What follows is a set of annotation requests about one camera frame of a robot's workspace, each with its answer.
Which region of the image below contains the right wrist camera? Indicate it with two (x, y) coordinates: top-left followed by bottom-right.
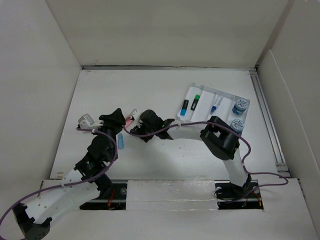
(130, 108), (141, 121)

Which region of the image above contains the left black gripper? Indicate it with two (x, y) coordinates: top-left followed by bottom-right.
(91, 108), (125, 160)

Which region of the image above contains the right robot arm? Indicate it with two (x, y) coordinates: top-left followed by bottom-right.
(130, 109), (252, 197)

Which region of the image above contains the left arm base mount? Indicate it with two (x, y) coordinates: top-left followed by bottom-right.
(79, 180), (128, 211)

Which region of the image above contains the aluminium rail right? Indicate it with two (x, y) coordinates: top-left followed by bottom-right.
(249, 70), (291, 178)

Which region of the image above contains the white organizer tray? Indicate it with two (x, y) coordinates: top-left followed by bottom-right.
(176, 82), (251, 125)

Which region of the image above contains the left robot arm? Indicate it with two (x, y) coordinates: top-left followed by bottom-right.
(10, 108), (126, 240)

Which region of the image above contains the green black highlighter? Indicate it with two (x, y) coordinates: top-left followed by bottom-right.
(190, 94), (201, 111)

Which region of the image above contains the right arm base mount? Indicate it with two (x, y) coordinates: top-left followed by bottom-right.
(213, 180), (264, 210)

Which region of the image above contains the blue black highlighter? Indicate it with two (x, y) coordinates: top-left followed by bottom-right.
(180, 99), (189, 117)

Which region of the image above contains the white glue tube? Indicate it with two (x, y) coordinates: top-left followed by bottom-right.
(210, 95), (224, 114)

